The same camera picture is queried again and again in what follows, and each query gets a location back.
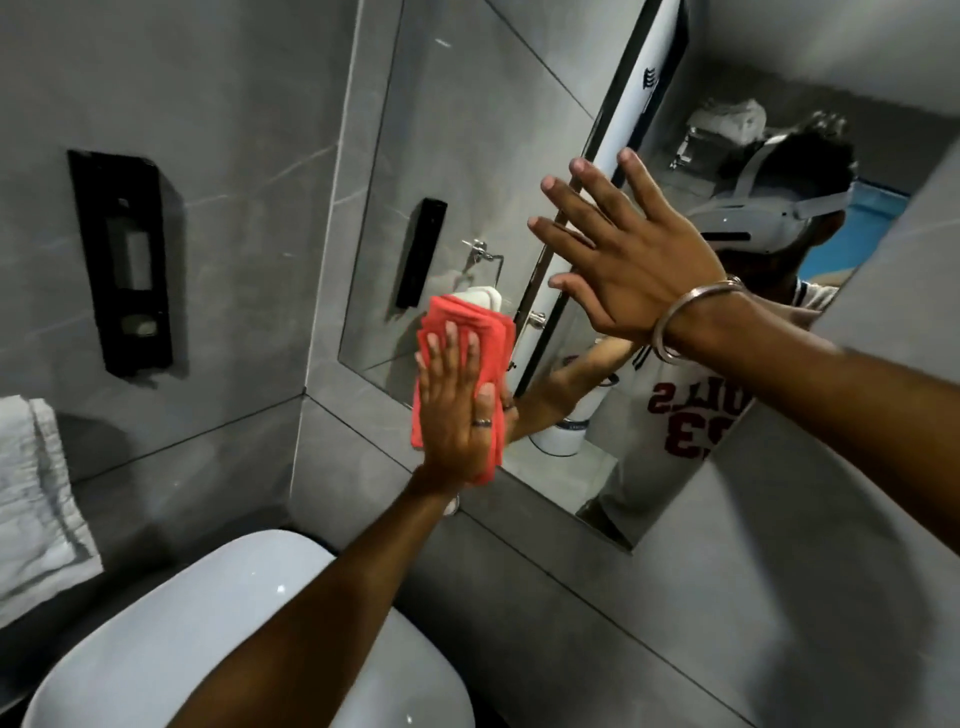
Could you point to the person's right middle finger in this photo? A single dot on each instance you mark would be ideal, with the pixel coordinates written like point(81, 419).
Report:
point(579, 206)

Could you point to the person's left little finger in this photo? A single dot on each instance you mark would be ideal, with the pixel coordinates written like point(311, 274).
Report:
point(430, 360)

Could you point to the black wall soap dispenser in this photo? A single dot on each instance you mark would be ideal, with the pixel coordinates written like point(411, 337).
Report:
point(124, 262)

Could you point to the person's left hand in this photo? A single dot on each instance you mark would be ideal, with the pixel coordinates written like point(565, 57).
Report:
point(450, 427)

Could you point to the person's right hand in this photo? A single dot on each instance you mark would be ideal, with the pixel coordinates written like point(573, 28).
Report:
point(645, 262)

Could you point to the wall mirror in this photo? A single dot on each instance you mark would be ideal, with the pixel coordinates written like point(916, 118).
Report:
point(465, 135)

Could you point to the white folded towel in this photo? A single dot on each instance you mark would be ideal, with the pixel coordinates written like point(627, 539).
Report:
point(34, 510)

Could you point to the white ceramic toilet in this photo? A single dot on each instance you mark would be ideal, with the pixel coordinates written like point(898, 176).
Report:
point(187, 645)

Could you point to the person's right forearm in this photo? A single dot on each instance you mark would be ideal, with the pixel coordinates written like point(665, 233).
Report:
point(825, 405)

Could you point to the person's right thumb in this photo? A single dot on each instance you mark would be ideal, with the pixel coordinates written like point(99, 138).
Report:
point(577, 294)

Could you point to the person's right little finger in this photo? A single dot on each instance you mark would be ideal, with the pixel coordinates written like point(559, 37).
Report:
point(649, 180)

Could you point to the person's left forearm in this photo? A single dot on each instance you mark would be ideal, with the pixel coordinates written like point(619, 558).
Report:
point(337, 600)

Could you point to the person's left middle finger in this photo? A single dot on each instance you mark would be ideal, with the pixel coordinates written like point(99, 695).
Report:
point(472, 361)

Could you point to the red cleaning cloth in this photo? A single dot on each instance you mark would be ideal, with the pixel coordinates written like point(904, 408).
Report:
point(491, 337)

